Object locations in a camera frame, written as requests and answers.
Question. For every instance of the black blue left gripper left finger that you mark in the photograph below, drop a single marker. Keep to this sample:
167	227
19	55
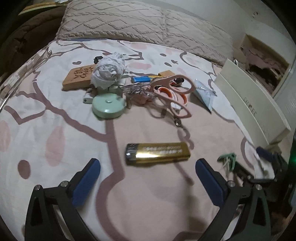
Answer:
41	220

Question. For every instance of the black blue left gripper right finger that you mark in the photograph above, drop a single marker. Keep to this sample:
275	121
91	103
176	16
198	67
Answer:
254	220

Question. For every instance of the gold black lighter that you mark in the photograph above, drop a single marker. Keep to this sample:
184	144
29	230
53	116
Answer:
150	153

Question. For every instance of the green plastic clip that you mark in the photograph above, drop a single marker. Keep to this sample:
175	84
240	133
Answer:
228	161

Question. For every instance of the white shoe box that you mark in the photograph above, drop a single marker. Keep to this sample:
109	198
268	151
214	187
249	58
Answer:
259	113

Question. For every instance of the white sachet packet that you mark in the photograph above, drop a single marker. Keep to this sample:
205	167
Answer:
204	94

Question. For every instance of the mint green round tape measure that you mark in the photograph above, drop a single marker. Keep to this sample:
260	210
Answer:
108	105

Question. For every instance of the black red small item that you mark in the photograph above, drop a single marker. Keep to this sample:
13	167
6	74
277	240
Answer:
177	82

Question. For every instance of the orange white tape roll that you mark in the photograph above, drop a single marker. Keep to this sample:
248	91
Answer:
180	98

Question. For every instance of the engraved wooden block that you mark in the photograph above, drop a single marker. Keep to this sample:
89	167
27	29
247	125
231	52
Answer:
78	78

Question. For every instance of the small brown cardboard box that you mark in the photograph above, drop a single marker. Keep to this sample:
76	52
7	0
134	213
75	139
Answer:
167	73

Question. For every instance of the keyring with keys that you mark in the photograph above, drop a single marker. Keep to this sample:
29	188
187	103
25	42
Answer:
143	94

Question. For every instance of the crumpled white cloth ball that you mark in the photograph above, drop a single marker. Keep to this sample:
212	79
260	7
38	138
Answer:
109	72

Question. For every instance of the black green small box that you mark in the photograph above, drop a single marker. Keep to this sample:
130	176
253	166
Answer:
97	59

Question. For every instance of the brown blanket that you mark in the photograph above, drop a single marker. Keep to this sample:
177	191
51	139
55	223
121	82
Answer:
30	32

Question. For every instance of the beige textured pillow right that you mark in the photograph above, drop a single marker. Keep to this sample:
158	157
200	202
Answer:
196	36

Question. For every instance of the beige textured pillow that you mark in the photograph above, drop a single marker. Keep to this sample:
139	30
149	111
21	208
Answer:
118	20
196	36

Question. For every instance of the beige textured pillow left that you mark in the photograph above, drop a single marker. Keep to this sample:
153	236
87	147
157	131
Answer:
118	20

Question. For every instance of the wall shelf with clothes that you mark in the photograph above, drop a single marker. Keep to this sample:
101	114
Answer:
262	62

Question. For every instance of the pink handled scissors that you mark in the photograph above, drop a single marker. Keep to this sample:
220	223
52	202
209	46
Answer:
186	88

